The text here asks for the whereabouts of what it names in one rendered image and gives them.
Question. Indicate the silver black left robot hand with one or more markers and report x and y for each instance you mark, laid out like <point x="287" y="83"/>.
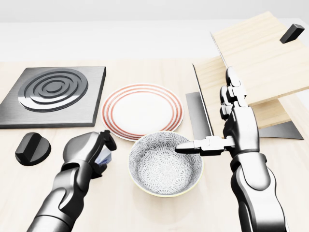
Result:
<point x="80" y="147"/>

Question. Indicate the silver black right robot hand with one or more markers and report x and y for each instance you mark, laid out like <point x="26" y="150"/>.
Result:
<point x="242" y="128"/>

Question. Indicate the small cream cheese box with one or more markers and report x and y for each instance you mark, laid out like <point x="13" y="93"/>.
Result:
<point x="105" y="155"/>

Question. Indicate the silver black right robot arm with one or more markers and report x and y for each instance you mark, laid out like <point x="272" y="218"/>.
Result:
<point x="256" y="193"/>

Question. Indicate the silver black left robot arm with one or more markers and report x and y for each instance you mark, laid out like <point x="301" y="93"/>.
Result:
<point x="60" y="198"/>

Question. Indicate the grey patterned bowl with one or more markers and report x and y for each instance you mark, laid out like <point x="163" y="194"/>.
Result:
<point x="159" y="174"/>

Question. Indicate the round black stove knob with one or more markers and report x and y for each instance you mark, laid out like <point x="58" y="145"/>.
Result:
<point x="32" y="149"/>

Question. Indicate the dark square stove plate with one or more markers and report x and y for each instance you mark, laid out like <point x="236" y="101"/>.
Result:
<point x="94" y="96"/>

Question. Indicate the white plate with red rings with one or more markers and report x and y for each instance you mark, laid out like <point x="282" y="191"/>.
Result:
<point x="142" y="111"/>

